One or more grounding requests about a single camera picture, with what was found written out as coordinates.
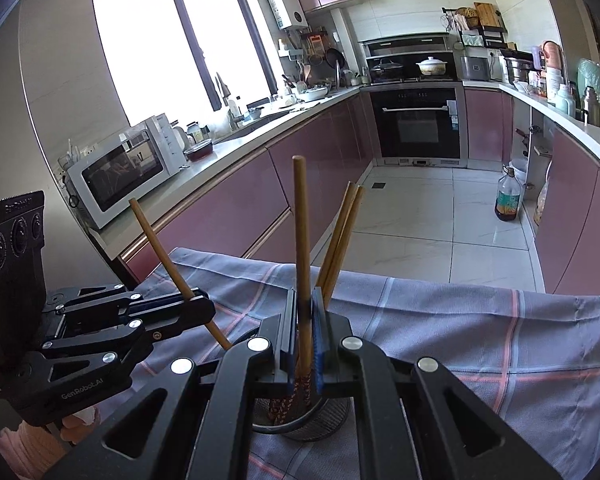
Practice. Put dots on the metal faucet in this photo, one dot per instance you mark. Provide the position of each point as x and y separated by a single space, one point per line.
226 97

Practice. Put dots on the pink kettle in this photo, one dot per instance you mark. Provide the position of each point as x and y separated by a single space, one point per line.
552 60

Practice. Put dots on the white dish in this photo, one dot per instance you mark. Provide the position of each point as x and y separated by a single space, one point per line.
311 93

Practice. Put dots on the person's left hand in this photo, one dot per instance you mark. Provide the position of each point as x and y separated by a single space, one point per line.
80 425

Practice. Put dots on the green plastic-covered fan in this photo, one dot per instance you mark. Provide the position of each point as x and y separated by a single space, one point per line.
595 80

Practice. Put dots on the steel pot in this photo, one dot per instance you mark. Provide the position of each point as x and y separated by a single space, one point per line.
517 70

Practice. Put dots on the cooking oil bottle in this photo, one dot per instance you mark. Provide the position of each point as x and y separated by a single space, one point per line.
509 200

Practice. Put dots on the dark red bowl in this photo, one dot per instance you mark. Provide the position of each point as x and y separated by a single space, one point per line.
199 151

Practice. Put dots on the white water heater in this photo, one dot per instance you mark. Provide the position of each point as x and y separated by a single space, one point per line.
286 5

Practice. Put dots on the black built-in oven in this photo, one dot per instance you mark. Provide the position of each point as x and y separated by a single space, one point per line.
415 125

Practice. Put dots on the black mesh holder cup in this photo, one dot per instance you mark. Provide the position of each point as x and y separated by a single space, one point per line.
325 420

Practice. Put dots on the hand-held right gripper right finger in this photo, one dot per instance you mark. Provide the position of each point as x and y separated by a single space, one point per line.
330 355

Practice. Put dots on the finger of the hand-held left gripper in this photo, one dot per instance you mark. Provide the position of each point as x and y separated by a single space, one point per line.
105 297
180 317

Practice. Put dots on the stainless range hood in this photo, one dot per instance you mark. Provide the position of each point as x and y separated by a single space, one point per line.
405 46

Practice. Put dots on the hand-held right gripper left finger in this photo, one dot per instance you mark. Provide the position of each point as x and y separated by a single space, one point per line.
280 360

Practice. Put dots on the kitchen sink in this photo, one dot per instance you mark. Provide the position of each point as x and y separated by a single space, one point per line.
260 122

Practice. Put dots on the kitchen window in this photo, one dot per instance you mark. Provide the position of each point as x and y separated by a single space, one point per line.
150 50

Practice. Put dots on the pale green jug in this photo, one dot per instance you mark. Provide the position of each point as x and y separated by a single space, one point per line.
565 102

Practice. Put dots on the steel thermos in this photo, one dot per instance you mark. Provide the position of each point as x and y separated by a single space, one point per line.
592 107

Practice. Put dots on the pink lower cabinets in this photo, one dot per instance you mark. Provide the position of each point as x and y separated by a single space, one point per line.
570 220
260 180

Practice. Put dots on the wooden cutting board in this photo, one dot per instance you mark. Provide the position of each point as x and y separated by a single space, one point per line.
486 15

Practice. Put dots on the black cooking pot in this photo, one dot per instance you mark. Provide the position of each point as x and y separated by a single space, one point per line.
386 70

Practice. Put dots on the white clay pot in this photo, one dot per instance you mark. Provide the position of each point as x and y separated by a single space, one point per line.
432 66

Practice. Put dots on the glass jar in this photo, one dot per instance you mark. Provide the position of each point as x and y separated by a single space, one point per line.
196 133

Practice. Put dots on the patterned-end wooden chopstick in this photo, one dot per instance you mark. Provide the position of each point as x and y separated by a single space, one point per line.
155 245
337 230
347 232
302 235

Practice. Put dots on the grey plaid tablecloth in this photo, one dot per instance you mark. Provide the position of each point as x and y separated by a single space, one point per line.
455 335

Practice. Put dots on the white microwave oven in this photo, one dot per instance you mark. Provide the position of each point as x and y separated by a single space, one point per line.
120 170

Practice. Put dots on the hanging frying pan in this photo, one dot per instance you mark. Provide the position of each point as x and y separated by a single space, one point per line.
335 57

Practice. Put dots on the black wall rack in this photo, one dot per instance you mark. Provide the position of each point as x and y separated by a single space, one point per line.
482 35

